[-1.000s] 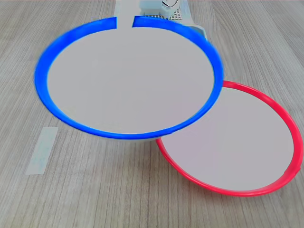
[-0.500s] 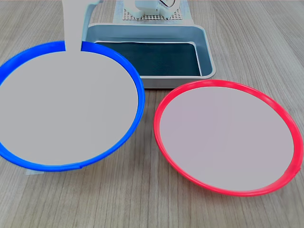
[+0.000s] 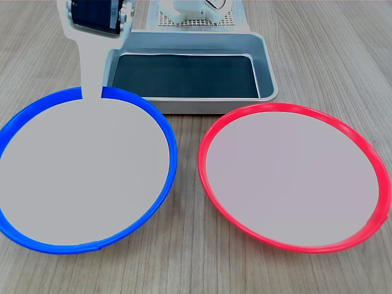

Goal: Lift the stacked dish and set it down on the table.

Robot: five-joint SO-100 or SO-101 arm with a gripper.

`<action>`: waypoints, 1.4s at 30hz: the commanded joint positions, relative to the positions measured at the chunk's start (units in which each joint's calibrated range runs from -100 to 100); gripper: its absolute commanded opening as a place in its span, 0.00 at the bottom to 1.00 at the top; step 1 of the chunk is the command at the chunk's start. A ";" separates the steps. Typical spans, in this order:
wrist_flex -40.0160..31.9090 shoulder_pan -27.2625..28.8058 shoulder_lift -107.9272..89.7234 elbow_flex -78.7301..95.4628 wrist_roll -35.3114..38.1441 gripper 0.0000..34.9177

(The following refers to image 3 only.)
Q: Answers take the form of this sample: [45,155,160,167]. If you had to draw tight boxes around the white plate with blue rim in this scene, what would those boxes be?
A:
[0,86,179,255]

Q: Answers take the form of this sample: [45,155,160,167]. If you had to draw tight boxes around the black mat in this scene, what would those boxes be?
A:
[111,53,261,99]

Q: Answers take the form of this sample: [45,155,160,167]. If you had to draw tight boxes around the pale perforated plate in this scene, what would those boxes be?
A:
[145,0,252,32]

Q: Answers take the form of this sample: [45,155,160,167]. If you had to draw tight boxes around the steel tray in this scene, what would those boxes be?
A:
[102,29,279,115]

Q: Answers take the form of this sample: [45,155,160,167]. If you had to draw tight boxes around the white plate with red rim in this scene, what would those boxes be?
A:
[197,102,392,255]

